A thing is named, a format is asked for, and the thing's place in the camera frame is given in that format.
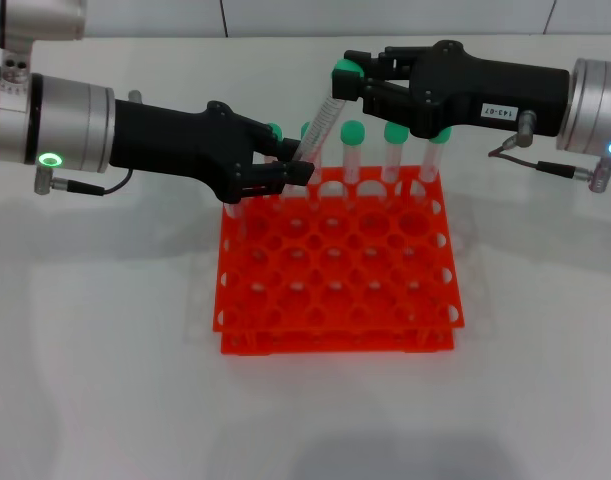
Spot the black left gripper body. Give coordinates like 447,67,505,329
109,98,267,205

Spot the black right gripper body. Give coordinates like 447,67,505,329
407,39,571,141

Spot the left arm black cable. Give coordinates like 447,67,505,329
33,167,136,197

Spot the orange test tube rack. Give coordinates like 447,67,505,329
210,164,467,357

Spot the green-capped clear test tube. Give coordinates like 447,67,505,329
417,127,454,206
299,122,329,211
264,122,286,211
290,57,365,164
382,122,410,206
224,199,249,239
340,121,366,209

